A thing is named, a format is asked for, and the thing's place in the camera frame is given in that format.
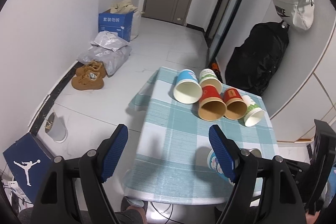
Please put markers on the teal checked tablecloth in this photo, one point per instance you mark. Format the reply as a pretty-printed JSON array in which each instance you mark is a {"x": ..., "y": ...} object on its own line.
[{"x": 170, "y": 164}]

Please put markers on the brown suede shoe rear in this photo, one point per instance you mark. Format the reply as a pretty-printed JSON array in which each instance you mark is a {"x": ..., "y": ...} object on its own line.
[{"x": 93, "y": 66}]

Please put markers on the black backpack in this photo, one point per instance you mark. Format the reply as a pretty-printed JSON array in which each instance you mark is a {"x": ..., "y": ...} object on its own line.
[{"x": 254, "y": 63}]

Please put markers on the brown suede shoe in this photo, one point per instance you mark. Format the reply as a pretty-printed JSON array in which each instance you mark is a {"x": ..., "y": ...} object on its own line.
[
  {"x": 88, "y": 81},
  {"x": 93, "y": 66}
]

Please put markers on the red paper cup right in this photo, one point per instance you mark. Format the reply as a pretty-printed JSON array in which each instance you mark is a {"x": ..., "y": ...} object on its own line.
[{"x": 236, "y": 107}]

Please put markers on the blue paper cup lying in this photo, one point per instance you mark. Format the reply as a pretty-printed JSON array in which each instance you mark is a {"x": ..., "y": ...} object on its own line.
[{"x": 187, "y": 90}]

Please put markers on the beige tote bag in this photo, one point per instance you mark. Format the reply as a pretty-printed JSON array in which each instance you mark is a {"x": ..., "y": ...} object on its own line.
[{"x": 123, "y": 7}]

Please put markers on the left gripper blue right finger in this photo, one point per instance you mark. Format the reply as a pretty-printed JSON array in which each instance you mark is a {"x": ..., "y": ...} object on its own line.
[{"x": 221, "y": 146}]

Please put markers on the grey trash bin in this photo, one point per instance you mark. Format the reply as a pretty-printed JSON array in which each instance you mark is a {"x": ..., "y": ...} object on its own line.
[{"x": 55, "y": 128}]

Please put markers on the brown suede shoe front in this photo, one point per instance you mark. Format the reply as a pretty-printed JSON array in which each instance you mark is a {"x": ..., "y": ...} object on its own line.
[{"x": 88, "y": 81}]

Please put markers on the green white cup rear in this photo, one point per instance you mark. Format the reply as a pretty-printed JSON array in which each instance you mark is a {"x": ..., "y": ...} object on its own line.
[{"x": 208, "y": 77}]

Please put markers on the grey plastic mailer bags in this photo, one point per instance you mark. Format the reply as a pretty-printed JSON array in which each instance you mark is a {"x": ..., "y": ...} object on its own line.
[{"x": 109, "y": 49}]

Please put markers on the green white cup right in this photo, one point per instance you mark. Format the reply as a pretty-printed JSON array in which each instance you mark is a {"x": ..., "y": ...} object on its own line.
[{"x": 254, "y": 113}]

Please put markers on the blue cardboard box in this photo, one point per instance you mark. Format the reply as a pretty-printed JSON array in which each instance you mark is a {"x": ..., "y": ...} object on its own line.
[{"x": 117, "y": 23}]

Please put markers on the white bag behind box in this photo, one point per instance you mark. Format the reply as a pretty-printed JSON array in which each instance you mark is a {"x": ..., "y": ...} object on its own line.
[{"x": 136, "y": 21}]

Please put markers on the blue Jordan shoe box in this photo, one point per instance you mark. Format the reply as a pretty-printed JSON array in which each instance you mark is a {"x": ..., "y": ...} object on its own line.
[{"x": 29, "y": 161}]

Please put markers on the green white cup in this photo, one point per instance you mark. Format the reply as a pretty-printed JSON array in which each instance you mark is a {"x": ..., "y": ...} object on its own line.
[
  {"x": 208, "y": 77},
  {"x": 254, "y": 113}
]

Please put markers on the red paper cup left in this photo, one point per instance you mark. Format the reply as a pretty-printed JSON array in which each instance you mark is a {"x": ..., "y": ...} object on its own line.
[{"x": 211, "y": 105}]

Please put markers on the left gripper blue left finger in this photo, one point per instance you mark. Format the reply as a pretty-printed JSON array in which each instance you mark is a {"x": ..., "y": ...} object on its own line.
[{"x": 110, "y": 151}]

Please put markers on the red paper cup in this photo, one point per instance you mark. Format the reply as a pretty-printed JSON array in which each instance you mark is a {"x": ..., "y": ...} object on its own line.
[
  {"x": 211, "y": 105},
  {"x": 236, "y": 107}
]

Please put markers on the white Nike bag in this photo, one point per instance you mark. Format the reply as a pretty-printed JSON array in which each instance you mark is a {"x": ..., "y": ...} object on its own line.
[{"x": 299, "y": 14}]

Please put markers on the white power strip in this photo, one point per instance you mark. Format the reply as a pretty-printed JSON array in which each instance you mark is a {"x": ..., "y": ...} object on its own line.
[{"x": 13, "y": 184}]

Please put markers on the blue cartoon paper cup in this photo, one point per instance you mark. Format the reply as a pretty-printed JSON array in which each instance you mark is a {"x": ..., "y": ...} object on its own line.
[{"x": 214, "y": 165}]

